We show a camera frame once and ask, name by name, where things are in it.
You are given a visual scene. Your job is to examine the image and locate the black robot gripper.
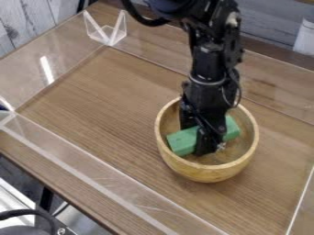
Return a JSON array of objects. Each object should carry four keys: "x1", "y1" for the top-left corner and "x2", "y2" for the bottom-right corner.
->
[{"x1": 180, "y1": 73, "x2": 242, "y2": 156}]

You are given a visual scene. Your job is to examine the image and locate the green rectangular block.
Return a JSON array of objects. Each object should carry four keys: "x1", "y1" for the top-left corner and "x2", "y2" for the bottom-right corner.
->
[{"x1": 166, "y1": 115, "x2": 242, "y2": 157}]

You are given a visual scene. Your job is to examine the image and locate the brown wooden bowl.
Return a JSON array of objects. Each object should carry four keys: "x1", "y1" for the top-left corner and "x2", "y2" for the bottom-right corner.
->
[{"x1": 156, "y1": 97, "x2": 261, "y2": 183}]

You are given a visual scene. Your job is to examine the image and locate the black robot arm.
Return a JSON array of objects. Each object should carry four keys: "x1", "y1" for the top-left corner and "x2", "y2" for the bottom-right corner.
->
[{"x1": 121, "y1": 0, "x2": 245, "y2": 156}]

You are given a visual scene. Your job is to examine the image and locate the white cylindrical container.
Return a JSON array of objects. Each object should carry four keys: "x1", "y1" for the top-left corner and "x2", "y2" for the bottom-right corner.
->
[{"x1": 293, "y1": 17, "x2": 314, "y2": 57}]

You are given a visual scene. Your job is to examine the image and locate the black table leg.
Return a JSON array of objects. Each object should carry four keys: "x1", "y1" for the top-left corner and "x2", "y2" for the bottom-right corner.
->
[{"x1": 39, "y1": 187, "x2": 54, "y2": 211}]

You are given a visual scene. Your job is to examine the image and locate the clear acrylic front wall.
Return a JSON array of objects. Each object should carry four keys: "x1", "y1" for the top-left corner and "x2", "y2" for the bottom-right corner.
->
[{"x1": 0, "y1": 111, "x2": 229, "y2": 235}]

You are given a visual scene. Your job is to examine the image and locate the clear acrylic corner bracket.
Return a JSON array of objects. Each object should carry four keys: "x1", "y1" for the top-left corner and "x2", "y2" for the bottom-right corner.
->
[{"x1": 83, "y1": 10, "x2": 128, "y2": 47}]

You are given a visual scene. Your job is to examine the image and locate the black cable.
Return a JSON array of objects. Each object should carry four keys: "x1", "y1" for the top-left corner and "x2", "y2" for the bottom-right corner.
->
[{"x1": 0, "y1": 209, "x2": 57, "y2": 235}]

